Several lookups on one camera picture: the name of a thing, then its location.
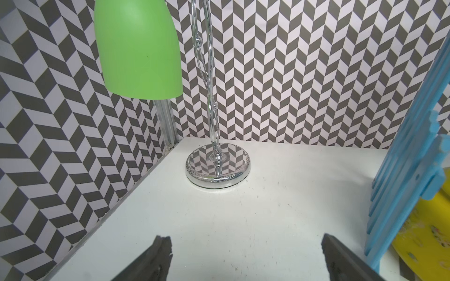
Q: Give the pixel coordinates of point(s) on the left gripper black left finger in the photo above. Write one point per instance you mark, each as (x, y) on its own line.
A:
(152, 265)

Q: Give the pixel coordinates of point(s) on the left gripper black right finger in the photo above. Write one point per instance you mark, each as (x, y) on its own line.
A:
(344, 265)

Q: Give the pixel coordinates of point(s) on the yellow ceramic tea canister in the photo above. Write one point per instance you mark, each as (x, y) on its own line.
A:
(423, 242)

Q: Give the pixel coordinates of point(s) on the blue white slatted shelf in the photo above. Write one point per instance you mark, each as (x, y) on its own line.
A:
(412, 167)

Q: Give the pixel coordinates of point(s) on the green plastic wine glass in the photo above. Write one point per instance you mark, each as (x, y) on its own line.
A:
(138, 48)

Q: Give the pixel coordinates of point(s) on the chrome wire glass stand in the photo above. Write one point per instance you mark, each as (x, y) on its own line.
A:
(217, 165)

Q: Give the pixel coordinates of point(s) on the aluminium corner post left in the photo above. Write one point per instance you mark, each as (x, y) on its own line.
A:
(167, 123)

